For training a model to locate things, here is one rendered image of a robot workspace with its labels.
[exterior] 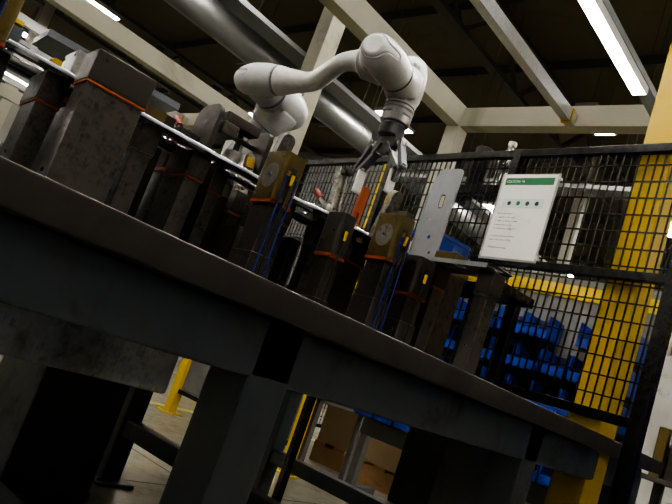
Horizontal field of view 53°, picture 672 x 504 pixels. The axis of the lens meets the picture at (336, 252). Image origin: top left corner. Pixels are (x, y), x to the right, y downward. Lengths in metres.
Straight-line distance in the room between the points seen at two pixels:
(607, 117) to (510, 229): 3.94
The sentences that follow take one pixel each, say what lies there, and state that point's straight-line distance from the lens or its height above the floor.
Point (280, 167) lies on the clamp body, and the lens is 1.49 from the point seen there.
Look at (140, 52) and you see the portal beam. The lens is 8.41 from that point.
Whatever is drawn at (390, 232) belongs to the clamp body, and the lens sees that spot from 1.68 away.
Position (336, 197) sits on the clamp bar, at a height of 1.12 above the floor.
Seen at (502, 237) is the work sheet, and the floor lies 1.22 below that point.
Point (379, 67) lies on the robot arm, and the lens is 1.87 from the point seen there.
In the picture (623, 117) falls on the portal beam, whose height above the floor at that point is 3.36.
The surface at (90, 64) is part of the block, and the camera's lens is 1.34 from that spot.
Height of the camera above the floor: 0.62
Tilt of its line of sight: 10 degrees up
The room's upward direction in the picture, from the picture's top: 19 degrees clockwise
